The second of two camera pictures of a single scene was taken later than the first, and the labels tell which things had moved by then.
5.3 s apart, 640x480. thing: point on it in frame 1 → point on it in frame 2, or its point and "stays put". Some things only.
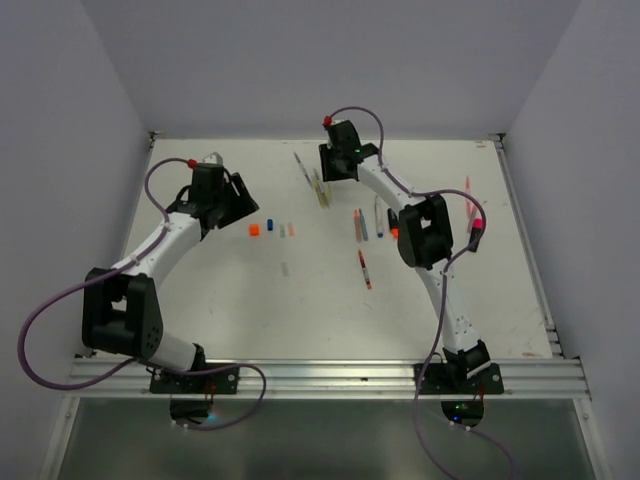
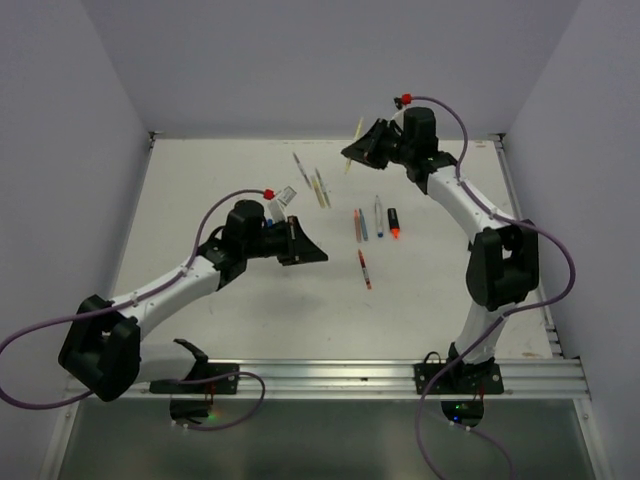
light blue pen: (363, 225) stays put
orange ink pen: (357, 226) stays put
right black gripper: (328, 171) → (367, 148)
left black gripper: (243, 204) → (298, 247)
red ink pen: (360, 254) stays put
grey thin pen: (303, 171) stays put
